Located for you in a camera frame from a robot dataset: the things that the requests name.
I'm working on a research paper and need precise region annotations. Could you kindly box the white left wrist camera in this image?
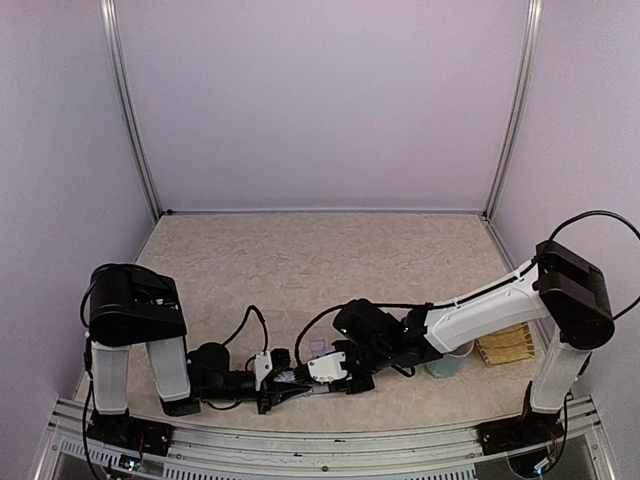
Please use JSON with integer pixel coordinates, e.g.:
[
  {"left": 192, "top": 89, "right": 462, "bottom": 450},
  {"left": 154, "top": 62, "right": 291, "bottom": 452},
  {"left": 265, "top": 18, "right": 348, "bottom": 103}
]
[{"left": 253, "top": 351, "right": 273, "bottom": 392}]

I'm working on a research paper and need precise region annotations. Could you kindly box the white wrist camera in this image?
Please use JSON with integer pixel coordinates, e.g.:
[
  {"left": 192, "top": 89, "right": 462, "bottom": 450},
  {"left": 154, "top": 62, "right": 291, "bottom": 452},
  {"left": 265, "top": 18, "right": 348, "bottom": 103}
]
[
  {"left": 253, "top": 351, "right": 273, "bottom": 392},
  {"left": 307, "top": 351, "right": 349, "bottom": 384}
]

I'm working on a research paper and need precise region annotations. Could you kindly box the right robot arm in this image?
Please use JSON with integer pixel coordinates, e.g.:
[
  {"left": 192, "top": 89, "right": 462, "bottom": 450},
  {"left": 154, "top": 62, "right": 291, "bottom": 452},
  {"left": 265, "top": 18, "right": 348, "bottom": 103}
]
[{"left": 294, "top": 240, "right": 615, "bottom": 455}]

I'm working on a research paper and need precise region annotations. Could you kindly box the lavender folding umbrella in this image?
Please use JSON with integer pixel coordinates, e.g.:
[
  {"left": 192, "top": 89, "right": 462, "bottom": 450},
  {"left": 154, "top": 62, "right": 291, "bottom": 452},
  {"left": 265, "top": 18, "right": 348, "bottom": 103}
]
[{"left": 275, "top": 340, "right": 349, "bottom": 396}]

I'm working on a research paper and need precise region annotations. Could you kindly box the light blue ceramic mug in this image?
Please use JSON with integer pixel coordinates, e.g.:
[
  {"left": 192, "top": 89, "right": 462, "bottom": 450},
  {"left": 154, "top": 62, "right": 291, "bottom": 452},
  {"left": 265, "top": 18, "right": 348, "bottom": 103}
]
[{"left": 425, "top": 341, "right": 474, "bottom": 378}]

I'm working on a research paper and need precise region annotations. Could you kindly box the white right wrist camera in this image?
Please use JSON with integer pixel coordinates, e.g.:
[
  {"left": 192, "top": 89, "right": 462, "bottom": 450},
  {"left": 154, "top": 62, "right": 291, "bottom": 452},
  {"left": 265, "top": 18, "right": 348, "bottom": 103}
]
[{"left": 307, "top": 351, "right": 349, "bottom": 384}]

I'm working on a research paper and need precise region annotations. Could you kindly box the left aluminium frame post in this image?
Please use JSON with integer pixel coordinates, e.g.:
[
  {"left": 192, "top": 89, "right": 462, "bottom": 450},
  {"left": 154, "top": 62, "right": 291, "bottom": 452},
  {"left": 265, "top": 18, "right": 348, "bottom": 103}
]
[{"left": 99, "top": 0, "right": 163, "bottom": 223}]

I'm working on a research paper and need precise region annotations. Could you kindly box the right aluminium frame post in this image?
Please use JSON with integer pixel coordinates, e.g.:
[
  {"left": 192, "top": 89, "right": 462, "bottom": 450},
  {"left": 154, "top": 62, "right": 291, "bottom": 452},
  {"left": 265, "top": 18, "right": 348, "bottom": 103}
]
[{"left": 483, "top": 0, "right": 543, "bottom": 223}]

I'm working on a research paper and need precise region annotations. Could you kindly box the woven bamboo tray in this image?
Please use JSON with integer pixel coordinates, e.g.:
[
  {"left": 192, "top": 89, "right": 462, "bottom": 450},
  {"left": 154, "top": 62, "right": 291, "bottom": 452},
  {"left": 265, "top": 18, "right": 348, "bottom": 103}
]
[{"left": 475, "top": 323, "right": 535, "bottom": 367}]

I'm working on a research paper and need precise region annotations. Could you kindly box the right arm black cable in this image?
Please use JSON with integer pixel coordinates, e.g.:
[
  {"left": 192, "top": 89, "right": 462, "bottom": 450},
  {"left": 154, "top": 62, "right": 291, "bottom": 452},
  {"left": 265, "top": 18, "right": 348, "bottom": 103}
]
[{"left": 293, "top": 209, "right": 640, "bottom": 371}]

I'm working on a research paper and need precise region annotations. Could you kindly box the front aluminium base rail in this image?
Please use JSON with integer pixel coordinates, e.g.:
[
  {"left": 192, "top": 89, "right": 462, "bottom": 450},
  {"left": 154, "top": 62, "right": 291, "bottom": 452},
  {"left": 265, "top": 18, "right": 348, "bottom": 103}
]
[{"left": 31, "top": 397, "right": 619, "bottom": 479}]

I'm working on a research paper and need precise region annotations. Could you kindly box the aluminium frame post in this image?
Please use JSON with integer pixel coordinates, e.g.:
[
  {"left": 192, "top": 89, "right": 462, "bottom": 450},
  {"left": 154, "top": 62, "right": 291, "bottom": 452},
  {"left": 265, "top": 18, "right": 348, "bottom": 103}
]
[
  {"left": 483, "top": 0, "right": 543, "bottom": 223},
  {"left": 99, "top": 0, "right": 163, "bottom": 223}
]

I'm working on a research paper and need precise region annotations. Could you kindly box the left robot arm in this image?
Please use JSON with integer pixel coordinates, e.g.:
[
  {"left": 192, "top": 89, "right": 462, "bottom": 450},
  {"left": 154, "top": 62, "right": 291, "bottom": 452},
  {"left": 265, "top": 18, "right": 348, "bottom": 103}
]
[{"left": 81, "top": 264, "right": 309, "bottom": 456}]

